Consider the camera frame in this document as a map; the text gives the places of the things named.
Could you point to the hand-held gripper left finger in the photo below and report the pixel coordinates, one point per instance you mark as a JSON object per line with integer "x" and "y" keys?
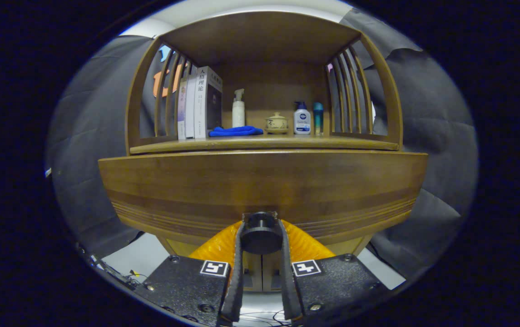
{"x": 237, "y": 281}

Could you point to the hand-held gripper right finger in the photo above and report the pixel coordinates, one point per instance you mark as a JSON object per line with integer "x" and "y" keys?
{"x": 287, "y": 281}

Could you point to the wooden cabinet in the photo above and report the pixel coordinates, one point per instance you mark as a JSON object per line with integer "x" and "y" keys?
{"x": 278, "y": 86}

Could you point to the blue folded cloth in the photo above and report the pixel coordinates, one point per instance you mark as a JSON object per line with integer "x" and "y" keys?
{"x": 235, "y": 131}

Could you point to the beige lidded ceramic teacup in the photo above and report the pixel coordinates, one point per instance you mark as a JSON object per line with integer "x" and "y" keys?
{"x": 276, "y": 123}

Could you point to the white lotion bottle blue cap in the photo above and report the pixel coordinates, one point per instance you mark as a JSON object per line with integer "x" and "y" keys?
{"x": 302, "y": 120}

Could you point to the teal slim bottle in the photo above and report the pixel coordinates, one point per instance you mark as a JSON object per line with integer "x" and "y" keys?
{"x": 318, "y": 120}

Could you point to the white pump bottle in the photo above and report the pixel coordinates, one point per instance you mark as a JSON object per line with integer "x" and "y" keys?
{"x": 238, "y": 113}

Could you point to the thin pink book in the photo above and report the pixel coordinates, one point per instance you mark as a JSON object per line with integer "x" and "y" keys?
{"x": 181, "y": 113}

